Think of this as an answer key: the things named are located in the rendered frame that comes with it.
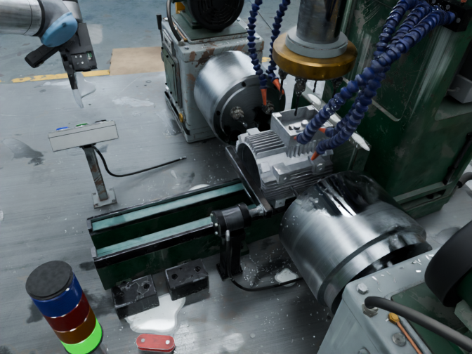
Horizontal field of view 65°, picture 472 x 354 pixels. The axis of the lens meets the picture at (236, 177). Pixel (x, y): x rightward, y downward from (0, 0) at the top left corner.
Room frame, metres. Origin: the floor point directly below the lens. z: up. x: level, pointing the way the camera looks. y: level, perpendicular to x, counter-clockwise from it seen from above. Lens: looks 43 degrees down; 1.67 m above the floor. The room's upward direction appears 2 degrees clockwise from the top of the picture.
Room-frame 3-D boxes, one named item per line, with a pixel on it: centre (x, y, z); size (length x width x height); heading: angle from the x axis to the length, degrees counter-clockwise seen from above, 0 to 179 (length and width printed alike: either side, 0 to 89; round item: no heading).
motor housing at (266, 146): (0.76, -0.12, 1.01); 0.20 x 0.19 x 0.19; 114
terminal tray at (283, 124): (0.78, -0.16, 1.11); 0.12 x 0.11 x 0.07; 114
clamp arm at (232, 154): (0.69, -0.03, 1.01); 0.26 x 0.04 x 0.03; 24
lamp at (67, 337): (0.26, 0.25, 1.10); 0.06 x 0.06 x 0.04
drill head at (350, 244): (0.46, -0.26, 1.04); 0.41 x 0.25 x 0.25; 24
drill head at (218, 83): (1.08, 0.02, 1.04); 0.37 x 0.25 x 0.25; 24
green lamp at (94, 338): (0.26, 0.25, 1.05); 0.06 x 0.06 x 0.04
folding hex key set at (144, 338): (0.35, 0.17, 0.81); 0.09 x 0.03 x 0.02; 88
